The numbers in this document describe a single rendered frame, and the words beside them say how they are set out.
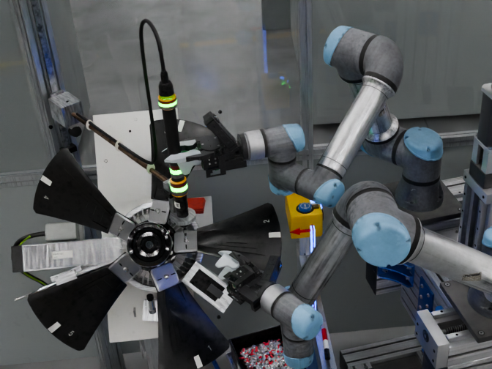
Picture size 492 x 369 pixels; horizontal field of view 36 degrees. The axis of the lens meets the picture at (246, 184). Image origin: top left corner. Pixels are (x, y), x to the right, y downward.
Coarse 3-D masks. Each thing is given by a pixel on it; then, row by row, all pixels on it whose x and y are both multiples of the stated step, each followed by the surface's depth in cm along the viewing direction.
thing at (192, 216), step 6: (168, 180) 201; (168, 186) 199; (168, 192) 200; (168, 198) 202; (174, 210) 203; (192, 210) 204; (174, 216) 202; (192, 216) 202; (174, 222) 201; (180, 222) 200; (186, 222) 200; (192, 222) 201
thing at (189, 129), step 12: (156, 120) 215; (156, 132) 214; (180, 132) 209; (192, 132) 207; (204, 132) 206; (156, 168) 212; (168, 168) 208; (192, 168) 204; (156, 180) 211; (156, 192) 210
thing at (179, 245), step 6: (174, 234) 211; (180, 234) 210; (192, 234) 210; (174, 240) 208; (180, 240) 208; (192, 240) 208; (174, 246) 206; (180, 246) 206; (192, 246) 206; (180, 252) 204
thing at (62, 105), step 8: (56, 96) 240; (64, 96) 239; (72, 96) 239; (56, 104) 235; (64, 104) 235; (72, 104) 235; (80, 104) 236; (56, 112) 237; (64, 112) 234; (72, 112) 236; (80, 112) 238; (56, 120) 240; (64, 120) 235; (72, 120) 237
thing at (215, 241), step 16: (256, 208) 214; (272, 208) 213; (224, 224) 211; (240, 224) 210; (256, 224) 210; (272, 224) 209; (208, 240) 206; (224, 240) 206; (240, 240) 206; (256, 240) 206; (272, 240) 206; (256, 256) 203
